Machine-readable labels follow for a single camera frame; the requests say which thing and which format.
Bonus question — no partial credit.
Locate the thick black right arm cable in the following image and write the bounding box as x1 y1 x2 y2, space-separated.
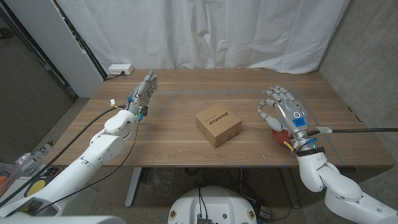
306 127 398 136

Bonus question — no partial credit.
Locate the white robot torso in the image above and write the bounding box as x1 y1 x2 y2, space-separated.
167 185 258 224

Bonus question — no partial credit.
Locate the white power strip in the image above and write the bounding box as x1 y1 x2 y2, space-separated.
108 63 135 76

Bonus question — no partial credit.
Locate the red bowl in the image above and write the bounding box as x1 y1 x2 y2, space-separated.
270 127 295 148

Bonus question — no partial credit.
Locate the black power strip cord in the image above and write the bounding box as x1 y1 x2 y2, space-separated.
104 72 126 82

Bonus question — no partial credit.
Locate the white curtain backdrop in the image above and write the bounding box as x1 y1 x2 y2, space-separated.
55 0 351 75

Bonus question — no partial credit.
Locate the thin black cable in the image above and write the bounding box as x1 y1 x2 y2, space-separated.
34 119 141 216

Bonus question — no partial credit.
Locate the brown cardboard box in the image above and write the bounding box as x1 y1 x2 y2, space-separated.
195 102 243 149

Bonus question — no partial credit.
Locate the white cabinet panel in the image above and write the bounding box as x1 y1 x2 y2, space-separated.
2 0 105 99

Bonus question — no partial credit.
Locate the yellow and black pedal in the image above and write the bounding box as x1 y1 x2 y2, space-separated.
24 179 48 198

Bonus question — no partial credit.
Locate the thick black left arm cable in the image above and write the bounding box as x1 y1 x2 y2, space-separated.
0 105 127 209

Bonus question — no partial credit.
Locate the small grey floor box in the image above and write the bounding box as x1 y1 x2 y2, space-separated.
258 205 273 222

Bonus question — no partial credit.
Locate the white robot shoulder shell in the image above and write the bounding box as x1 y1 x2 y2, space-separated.
0 215 127 224

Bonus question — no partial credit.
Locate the clear plastic container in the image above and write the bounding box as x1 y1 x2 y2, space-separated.
0 163 23 197

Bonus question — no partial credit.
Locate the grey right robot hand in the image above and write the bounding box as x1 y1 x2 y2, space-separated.
256 86 309 141

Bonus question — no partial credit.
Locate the clear plastic tool clutter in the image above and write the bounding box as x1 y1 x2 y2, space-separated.
15 141 55 175

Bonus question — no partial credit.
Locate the black floor cable bundle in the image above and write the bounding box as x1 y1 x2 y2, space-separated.
183 167 259 203

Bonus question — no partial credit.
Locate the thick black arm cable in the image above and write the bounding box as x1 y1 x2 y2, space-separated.
306 127 398 136
0 105 127 209

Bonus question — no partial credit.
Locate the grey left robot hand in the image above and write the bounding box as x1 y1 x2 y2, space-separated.
126 68 159 116

